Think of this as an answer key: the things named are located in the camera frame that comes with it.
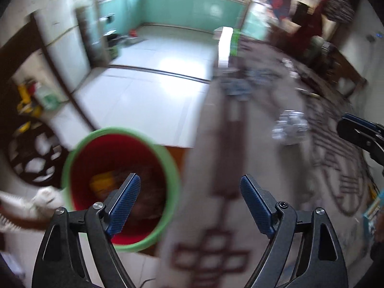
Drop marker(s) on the white carton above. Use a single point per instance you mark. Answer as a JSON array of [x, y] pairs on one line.
[[223, 46]]

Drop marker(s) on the wooden side cabinet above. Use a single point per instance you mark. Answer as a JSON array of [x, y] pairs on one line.
[[345, 66]]

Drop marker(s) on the white refrigerator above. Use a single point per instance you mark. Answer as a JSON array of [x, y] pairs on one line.
[[60, 36]]

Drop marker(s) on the yellow snack packet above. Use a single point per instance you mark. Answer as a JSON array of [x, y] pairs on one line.
[[100, 183]]

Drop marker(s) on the green carton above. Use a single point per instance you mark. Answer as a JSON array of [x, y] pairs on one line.
[[236, 40]]

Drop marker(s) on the yellow toy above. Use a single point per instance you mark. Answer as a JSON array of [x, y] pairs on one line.
[[27, 102]]

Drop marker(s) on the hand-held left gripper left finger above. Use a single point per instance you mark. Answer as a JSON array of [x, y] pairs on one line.
[[124, 207]]

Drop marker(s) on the grey dustpan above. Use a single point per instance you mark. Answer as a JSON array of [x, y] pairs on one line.
[[132, 38]]

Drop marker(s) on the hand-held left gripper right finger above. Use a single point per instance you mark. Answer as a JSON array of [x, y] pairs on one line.
[[255, 207]]

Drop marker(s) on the floral table cloth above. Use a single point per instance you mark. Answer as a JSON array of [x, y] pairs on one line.
[[228, 162]]

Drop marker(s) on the foil ball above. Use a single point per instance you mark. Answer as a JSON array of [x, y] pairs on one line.
[[289, 129]]

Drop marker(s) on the teal kitchen cabinets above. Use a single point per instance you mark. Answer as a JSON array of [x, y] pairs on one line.
[[186, 6]]

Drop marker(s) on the red bucket with green rim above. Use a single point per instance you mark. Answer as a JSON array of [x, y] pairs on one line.
[[120, 156]]

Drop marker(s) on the dark red cloth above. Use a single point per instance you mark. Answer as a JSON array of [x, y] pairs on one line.
[[306, 27]]

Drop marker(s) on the dark wooden carved chair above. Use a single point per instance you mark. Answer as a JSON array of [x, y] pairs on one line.
[[7, 108]]

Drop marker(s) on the silver wrapper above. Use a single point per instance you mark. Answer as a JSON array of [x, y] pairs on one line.
[[288, 64]]

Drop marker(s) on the striped cloth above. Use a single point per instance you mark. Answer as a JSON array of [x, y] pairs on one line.
[[342, 4]]

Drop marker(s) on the green plastic bottle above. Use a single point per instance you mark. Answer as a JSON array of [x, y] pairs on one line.
[[47, 96]]

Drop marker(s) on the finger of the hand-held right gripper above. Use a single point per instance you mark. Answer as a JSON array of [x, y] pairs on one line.
[[360, 119], [348, 135]]

